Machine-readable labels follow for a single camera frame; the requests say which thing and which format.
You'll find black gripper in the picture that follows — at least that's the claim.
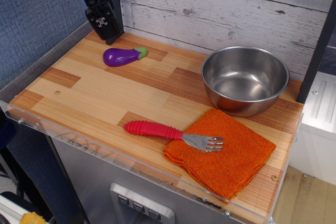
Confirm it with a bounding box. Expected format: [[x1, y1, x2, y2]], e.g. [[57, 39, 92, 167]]
[[85, 0, 121, 40]]

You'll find purple toy eggplant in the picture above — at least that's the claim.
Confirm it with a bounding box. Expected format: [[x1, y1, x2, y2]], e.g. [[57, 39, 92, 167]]
[[103, 47, 148, 67]]

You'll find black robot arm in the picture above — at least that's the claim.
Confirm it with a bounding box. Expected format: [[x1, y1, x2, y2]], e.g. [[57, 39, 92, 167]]
[[84, 0, 124, 45]]

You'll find stainless steel bowl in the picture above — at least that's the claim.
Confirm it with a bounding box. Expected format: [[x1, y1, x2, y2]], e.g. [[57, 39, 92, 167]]
[[201, 46, 290, 117]]

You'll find silver control panel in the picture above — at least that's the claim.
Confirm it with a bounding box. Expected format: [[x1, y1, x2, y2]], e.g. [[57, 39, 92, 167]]
[[110, 183, 175, 223]]

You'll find orange knitted cloth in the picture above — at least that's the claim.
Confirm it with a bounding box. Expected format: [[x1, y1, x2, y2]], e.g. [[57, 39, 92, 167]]
[[163, 109, 276, 200]]

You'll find white side cabinet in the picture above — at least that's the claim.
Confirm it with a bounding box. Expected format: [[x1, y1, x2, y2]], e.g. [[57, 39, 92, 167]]
[[289, 72, 335, 184]]

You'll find red handled metal fork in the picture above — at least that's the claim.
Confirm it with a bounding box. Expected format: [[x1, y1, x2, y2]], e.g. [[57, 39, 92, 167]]
[[124, 121, 224, 152]]

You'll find dark right vertical post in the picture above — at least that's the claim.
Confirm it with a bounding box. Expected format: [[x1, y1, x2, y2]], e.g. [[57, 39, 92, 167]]
[[296, 0, 336, 103]]

